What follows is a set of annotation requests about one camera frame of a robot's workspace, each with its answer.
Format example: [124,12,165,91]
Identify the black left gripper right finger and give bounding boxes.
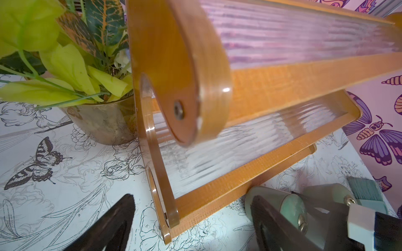
[251,196,320,251]

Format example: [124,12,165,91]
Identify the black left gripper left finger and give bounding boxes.
[65,194,136,251]

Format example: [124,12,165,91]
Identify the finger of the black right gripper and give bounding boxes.
[294,192,355,251]

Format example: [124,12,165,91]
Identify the green canister bottom shelf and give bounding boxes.
[245,186,308,234]
[302,184,357,206]

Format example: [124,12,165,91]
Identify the wooden three-tier shelf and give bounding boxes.
[126,1,402,244]

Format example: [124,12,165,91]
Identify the teal dustpan brush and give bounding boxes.
[347,176,388,214]

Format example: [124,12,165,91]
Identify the glass vase with green plant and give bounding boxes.
[1,1,136,145]

